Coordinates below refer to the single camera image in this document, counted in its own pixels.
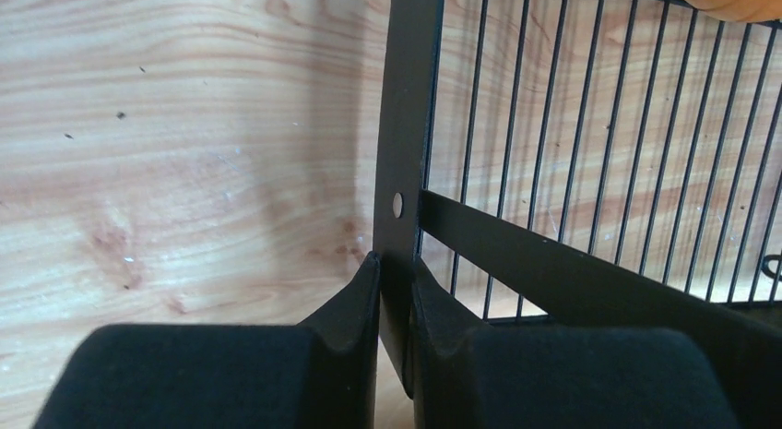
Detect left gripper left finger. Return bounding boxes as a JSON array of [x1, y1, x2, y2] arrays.
[[35, 253, 380, 428]]

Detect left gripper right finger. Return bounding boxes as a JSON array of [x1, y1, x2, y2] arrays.
[[411, 262, 739, 428]]

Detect black wire dish rack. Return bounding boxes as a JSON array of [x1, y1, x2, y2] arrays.
[[373, 0, 781, 428]]

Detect white orange bowl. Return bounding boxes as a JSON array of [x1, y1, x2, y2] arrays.
[[684, 0, 781, 23]]

